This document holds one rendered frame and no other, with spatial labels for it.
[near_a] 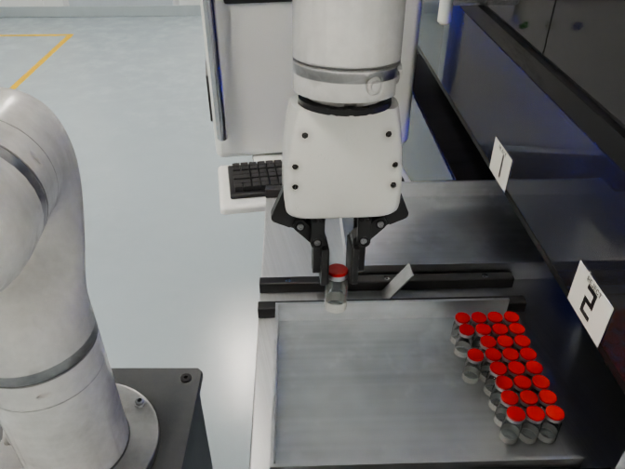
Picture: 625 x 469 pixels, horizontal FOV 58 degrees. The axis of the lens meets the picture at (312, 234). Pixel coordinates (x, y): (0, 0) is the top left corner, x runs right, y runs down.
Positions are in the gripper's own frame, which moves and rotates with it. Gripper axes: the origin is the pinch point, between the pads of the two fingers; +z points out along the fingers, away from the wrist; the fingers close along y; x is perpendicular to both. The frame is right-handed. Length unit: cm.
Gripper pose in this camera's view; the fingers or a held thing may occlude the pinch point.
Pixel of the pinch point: (338, 259)
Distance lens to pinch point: 53.3
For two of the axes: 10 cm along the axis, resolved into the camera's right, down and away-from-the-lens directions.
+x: 0.9, 4.9, -8.7
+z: -0.1, 8.7, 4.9
